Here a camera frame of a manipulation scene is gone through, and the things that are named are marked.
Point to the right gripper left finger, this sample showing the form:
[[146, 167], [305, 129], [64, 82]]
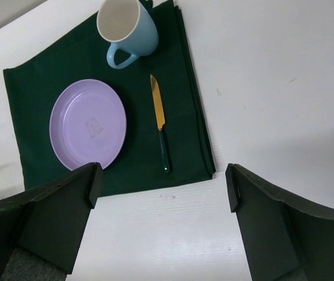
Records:
[[41, 229]]

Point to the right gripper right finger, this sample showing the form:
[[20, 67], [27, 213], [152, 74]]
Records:
[[285, 236]]

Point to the lilac plastic plate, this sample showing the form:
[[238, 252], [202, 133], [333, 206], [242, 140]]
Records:
[[87, 124]]

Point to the dark green cloth napkin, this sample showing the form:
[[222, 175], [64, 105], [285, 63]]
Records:
[[167, 142]]

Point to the gold knife green handle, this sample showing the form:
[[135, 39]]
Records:
[[160, 119]]

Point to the blue mug white inside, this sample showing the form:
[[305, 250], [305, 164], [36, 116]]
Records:
[[129, 29]]

